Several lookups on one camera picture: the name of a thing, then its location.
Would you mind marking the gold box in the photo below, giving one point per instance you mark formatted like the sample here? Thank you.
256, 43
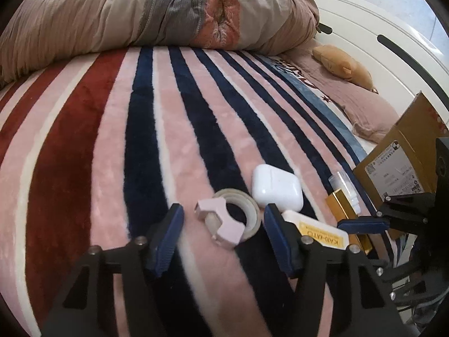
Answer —
342, 210

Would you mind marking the rolled pink grey duvet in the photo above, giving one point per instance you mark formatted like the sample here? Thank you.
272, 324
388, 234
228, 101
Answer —
44, 31

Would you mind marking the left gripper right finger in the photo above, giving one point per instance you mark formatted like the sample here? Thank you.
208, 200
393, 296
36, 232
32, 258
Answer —
362, 305

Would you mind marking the small white spray bottle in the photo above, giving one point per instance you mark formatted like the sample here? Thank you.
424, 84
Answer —
341, 181

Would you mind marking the cardboard box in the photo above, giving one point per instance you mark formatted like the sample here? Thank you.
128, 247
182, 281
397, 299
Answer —
403, 162

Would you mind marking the white headboard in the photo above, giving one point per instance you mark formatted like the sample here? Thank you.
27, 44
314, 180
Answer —
402, 62

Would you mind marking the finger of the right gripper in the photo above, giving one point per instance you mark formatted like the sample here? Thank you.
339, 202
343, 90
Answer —
417, 283
364, 225

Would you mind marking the cream yellow label box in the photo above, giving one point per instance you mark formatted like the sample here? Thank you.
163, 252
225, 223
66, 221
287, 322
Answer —
325, 234

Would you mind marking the pink ribbed pillow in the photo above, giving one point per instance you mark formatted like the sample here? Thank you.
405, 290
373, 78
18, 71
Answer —
371, 116

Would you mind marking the pink tape dispenser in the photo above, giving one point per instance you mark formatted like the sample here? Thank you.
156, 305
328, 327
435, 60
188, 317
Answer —
224, 229

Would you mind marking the striped plush blanket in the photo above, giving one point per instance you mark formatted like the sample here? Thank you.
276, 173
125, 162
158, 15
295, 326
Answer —
94, 150

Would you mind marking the tan plush toy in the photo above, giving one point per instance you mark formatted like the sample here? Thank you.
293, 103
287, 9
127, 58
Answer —
342, 65

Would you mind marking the white earbuds case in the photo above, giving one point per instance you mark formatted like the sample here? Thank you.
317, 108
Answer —
273, 185

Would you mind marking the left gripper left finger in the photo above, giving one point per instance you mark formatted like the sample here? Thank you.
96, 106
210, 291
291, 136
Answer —
85, 305

